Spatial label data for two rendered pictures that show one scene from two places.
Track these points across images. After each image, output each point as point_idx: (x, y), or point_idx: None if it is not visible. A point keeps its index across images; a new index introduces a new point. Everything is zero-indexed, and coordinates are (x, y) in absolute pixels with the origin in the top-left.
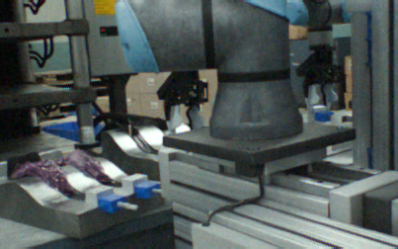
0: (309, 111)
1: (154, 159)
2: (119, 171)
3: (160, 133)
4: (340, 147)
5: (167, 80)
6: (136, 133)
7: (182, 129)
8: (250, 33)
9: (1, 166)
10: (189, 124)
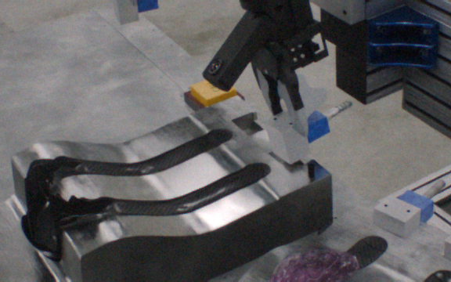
0: (135, 1)
1: (292, 188)
2: (305, 244)
3: (109, 177)
4: (362, 14)
5: (250, 44)
6: (108, 205)
7: (85, 150)
8: None
9: None
10: (272, 99)
